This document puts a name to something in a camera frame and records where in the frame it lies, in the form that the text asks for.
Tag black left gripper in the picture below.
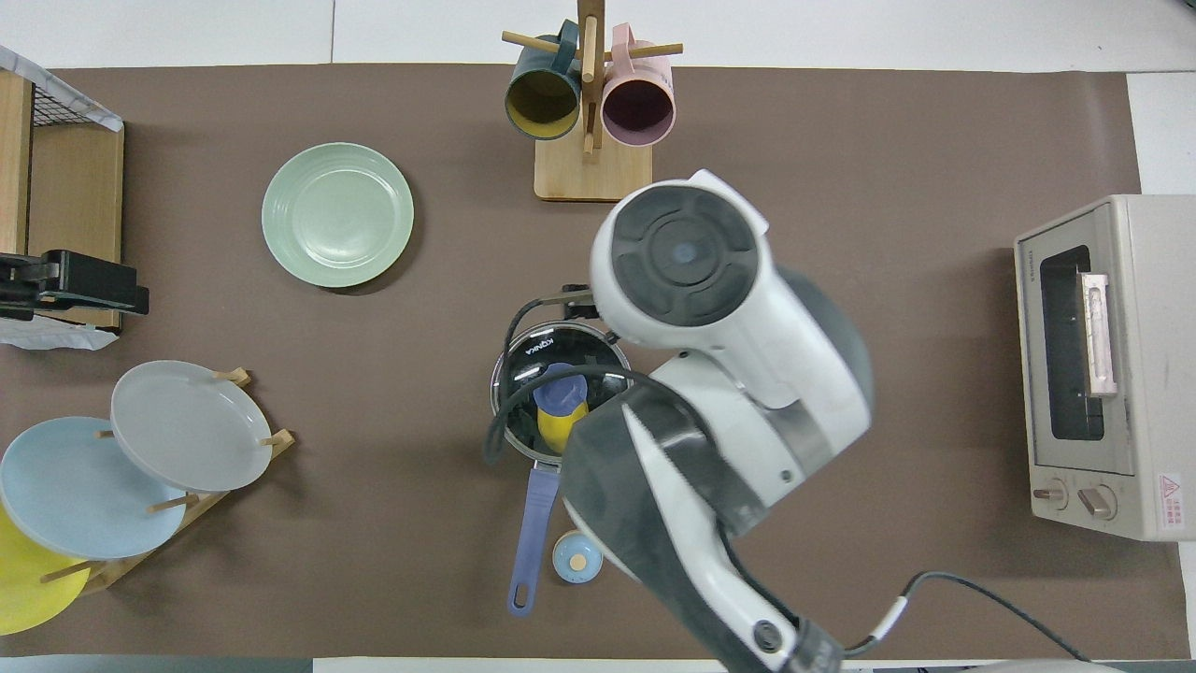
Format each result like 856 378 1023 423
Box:
42 250 150 314

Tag glass lid with blue knob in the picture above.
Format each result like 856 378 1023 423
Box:
492 322 632 464

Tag yellow potato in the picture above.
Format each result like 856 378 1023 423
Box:
537 402 588 454

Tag grey plate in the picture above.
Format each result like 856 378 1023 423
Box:
110 360 275 494

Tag light blue plate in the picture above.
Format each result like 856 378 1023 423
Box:
0 416 188 562

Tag wooden plate rack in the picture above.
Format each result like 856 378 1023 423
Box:
37 367 297 594

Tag pale green plate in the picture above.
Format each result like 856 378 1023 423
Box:
262 142 415 289

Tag yellow plate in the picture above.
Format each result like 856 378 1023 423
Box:
0 505 93 637

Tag white translucent plastic item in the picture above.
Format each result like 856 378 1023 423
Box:
0 316 120 351

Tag white patterned plastic sheet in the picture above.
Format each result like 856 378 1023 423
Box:
0 45 124 132

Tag dark teal mug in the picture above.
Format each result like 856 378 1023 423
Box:
505 21 585 141

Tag wooden mug tree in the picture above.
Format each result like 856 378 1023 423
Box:
502 0 683 202

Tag pink mug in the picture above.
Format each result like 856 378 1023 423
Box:
601 23 676 148

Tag brown table mat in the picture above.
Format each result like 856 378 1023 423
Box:
0 64 1192 660

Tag beige toaster oven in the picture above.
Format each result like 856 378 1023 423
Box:
1014 194 1196 543

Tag wooden shelf with wire basket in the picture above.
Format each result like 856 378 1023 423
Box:
0 70 125 330

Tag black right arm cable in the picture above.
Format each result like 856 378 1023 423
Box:
484 283 1089 665

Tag dark pot with blue handle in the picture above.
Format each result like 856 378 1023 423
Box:
491 321 634 618

